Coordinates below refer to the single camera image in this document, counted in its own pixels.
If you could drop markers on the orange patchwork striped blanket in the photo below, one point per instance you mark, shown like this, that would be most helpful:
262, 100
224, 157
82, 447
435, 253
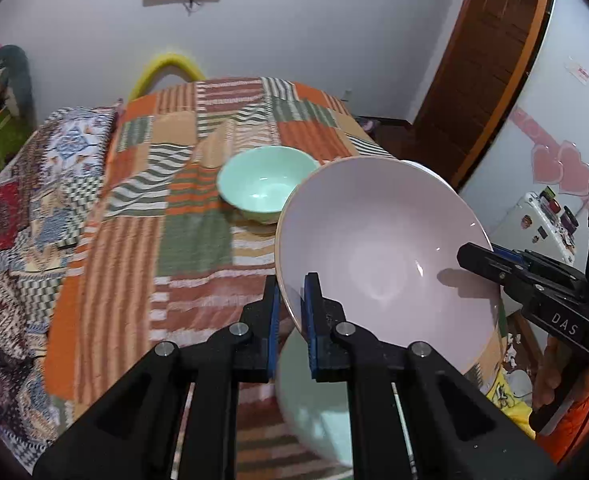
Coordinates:
194, 250

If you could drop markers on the large pink heart sticker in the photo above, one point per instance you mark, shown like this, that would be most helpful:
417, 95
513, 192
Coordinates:
576, 170

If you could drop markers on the white label sticker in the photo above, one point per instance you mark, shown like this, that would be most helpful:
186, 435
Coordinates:
580, 74

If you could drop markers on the green plate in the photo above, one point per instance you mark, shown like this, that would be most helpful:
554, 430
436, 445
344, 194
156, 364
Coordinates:
314, 410

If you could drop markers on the person's right hand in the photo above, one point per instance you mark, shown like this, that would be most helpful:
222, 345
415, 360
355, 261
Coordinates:
546, 375

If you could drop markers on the grey green plush toy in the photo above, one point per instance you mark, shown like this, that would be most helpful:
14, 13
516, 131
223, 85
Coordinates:
17, 80

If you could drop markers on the white bowl with black dots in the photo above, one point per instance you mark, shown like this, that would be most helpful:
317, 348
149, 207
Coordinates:
424, 167

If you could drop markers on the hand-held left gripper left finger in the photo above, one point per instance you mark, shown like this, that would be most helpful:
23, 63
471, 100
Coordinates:
274, 320

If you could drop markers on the brown wooden door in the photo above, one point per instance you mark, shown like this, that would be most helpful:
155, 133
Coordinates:
489, 60

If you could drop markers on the small pink heart sticker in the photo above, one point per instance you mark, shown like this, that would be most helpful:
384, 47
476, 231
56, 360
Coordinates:
546, 165

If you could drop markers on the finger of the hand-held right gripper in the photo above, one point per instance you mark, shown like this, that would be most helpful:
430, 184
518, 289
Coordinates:
484, 265
506, 255

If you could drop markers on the pink bowl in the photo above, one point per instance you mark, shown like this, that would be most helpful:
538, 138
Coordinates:
384, 260

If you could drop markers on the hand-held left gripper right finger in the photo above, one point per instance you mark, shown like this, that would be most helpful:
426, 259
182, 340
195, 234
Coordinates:
310, 330

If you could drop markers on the green bowl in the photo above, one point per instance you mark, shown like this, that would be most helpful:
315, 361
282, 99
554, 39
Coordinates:
264, 185

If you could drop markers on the white sliding wardrobe door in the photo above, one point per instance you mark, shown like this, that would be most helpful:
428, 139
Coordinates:
559, 120

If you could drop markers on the yellow cartoon cloth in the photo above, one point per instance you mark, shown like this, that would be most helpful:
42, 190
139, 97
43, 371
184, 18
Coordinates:
506, 395

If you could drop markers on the patterned multicolour quilt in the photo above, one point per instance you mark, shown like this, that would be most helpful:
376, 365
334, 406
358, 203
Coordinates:
34, 220

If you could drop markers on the purple slipper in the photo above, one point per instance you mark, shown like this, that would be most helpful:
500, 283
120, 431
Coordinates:
368, 125

